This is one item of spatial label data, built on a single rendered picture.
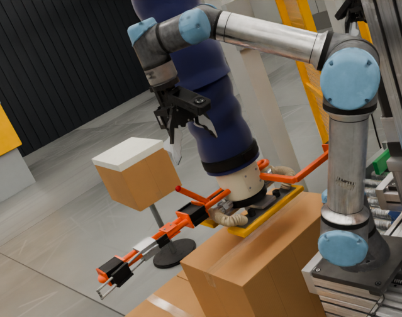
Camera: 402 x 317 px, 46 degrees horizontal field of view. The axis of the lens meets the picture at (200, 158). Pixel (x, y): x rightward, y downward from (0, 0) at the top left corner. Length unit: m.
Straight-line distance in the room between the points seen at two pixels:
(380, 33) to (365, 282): 0.64
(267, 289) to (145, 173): 1.97
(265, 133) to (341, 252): 2.16
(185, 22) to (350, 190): 0.54
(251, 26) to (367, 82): 0.33
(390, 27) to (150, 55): 0.57
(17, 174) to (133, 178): 5.66
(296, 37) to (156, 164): 2.52
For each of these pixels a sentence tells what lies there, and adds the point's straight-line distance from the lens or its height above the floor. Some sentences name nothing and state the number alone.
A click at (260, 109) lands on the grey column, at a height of 1.05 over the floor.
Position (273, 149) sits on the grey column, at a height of 0.74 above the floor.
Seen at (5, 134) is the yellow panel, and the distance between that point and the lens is 8.91.
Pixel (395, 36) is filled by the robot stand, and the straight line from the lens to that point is 1.23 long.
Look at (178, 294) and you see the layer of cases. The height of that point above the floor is 0.54.
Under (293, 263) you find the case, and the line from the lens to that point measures 1.84.
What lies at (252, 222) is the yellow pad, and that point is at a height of 1.07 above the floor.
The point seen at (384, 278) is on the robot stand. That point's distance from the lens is 1.37.
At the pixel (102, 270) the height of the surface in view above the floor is 1.20.
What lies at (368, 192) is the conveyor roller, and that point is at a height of 0.53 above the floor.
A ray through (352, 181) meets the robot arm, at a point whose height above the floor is 1.37.
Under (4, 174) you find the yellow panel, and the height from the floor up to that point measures 0.40.
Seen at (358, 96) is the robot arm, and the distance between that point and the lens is 1.02.
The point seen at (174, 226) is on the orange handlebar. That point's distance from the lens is 1.68.
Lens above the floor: 1.88
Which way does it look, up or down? 18 degrees down
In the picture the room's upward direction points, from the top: 23 degrees counter-clockwise
